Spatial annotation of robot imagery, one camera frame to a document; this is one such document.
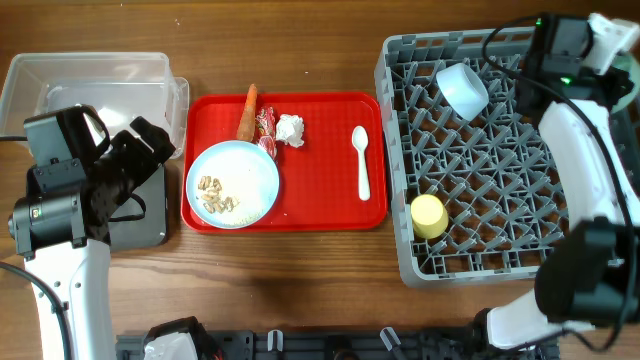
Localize peanut shells food scraps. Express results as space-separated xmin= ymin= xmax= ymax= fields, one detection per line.
xmin=196 ymin=175 xmax=239 ymax=214

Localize large light blue plate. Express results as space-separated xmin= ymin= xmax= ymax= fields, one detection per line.
xmin=184 ymin=140 xmax=280 ymax=230

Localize orange carrot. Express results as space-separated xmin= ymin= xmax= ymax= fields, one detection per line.
xmin=236 ymin=84 xmax=258 ymax=142

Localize red snack wrapper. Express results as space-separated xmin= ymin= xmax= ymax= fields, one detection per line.
xmin=255 ymin=106 xmax=277 ymax=160

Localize white tissue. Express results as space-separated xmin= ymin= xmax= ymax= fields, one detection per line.
xmin=276 ymin=114 xmax=304 ymax=148

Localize white plastic spoon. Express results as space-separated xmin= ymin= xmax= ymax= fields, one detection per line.
xmin=352 ymin=125 xmax=371 ymax=201

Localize yellow cup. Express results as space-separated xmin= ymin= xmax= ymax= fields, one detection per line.
xmin=410 ymin=194 xmax=449 ymax=239

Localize light blue small bowl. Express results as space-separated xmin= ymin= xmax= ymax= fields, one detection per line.
xmin=436 ymin=63 xmax=489 ymax=121

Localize mint green bowl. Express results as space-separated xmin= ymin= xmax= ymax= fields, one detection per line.
xmin=611 ymin=54 xmax=640 ymax=113

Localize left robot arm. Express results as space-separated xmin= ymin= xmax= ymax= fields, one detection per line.
xmin=8 ymin=105 xmax=175 ymax=359

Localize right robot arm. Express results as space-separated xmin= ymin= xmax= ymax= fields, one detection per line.
xmin=478 ymin=13 xmax=639 ymax=354

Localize grey dishwasher rack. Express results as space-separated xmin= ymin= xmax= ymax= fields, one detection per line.
xmin=374 ymin=27 xmax=569 ymax=288

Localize black tray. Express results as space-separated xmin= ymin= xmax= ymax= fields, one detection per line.
xmin=109 ymin=166 xmax=168 ymax=253

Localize clear plastic bin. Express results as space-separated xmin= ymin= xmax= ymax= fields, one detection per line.
xmin=1 ymin=52 xmax=190 ymax=159

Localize red serving tray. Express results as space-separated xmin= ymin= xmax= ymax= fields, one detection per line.
xmin=180 ymin=92 xmax=388 ymax=234

